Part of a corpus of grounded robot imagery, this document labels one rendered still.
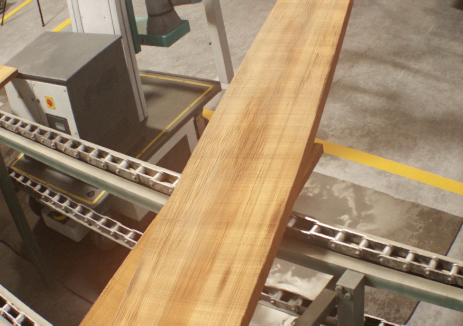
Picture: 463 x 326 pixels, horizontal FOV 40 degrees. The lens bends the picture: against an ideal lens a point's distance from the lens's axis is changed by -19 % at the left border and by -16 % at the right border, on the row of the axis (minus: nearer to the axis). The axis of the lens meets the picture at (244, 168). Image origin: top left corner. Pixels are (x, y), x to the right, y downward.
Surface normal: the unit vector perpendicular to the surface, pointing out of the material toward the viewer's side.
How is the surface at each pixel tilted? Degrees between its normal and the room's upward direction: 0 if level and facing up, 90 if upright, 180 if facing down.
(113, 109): 90
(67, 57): 0
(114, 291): 0
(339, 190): 0
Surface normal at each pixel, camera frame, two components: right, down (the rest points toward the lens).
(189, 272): -0.15, -0.78
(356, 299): 0.81, 0.25
